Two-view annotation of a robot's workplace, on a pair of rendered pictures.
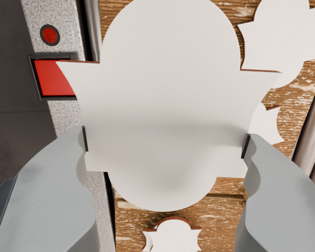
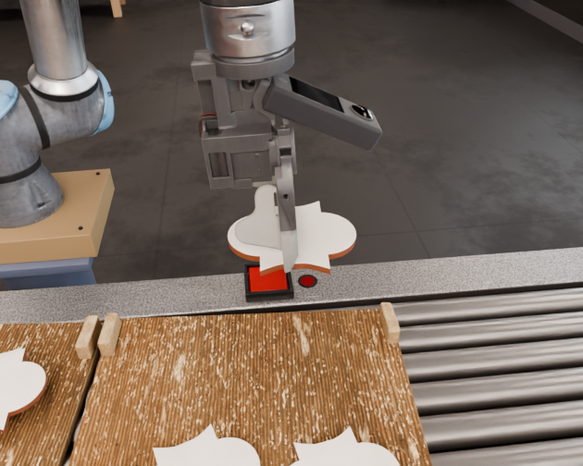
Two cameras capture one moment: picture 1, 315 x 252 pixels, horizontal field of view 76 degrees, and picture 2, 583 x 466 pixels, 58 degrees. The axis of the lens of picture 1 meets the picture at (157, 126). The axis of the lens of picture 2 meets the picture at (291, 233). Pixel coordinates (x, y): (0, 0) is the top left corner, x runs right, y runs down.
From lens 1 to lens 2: 0.52 m
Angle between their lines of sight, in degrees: 58
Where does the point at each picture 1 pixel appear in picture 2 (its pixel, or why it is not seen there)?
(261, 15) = (365, 449)
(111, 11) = (338, 318)
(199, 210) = (29, 443)
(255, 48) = (328, 453)
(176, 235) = (0, 390)
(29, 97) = not seen: hidden behind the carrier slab
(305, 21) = not seen: outside the picture
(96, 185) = (112, 309)
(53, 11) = (328, 285)
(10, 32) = not seen: hidden behind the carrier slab
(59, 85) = (260, 279)
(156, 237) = (6, 361)
